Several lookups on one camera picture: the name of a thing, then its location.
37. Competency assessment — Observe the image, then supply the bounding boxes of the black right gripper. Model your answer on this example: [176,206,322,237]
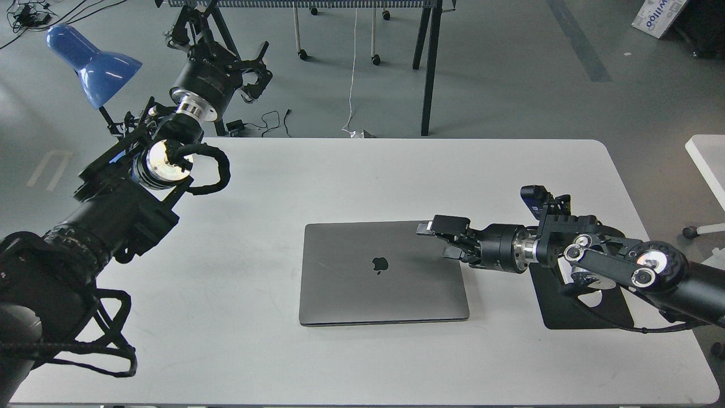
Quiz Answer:
[415,216,534,274]

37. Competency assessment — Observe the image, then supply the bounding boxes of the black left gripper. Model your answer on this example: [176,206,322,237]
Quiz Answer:
[165,5,274,121]

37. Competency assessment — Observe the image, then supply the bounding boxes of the grey laptop computer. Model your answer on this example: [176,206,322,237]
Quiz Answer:
[298,220,470,327]

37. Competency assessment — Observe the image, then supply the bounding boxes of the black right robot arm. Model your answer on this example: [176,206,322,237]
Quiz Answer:
[416,185,724,334]

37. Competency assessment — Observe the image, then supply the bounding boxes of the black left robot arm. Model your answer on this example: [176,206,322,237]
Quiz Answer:
[2,1,272,405]

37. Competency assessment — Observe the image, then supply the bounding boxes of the blue desk lamp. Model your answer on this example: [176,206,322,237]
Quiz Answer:
[46,24,143,137]

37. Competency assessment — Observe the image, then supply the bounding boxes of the black mouse pad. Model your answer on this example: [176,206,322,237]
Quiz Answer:
[529,263,634,330]

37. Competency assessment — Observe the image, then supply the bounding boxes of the white computer mouse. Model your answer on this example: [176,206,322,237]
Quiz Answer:
[558,258,616,292]

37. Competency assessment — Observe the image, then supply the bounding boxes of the white side table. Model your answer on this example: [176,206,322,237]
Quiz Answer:
[685,134,724,209]

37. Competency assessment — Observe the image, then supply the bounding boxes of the white cardboard box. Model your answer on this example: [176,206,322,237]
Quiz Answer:
[631,1,689,39]

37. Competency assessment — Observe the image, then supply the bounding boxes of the black power adapter with cable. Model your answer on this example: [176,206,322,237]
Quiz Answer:
[226,109,293,138]

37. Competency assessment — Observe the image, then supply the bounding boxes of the white hanging cable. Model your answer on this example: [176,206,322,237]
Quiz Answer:
[342,8,376,139]

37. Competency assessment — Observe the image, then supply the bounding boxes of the black cable bundle on floor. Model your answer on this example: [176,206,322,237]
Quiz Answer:
[0,0,131,52]

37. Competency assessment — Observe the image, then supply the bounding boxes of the black metal rack frame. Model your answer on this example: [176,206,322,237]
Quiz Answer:
[154,0,457,137]

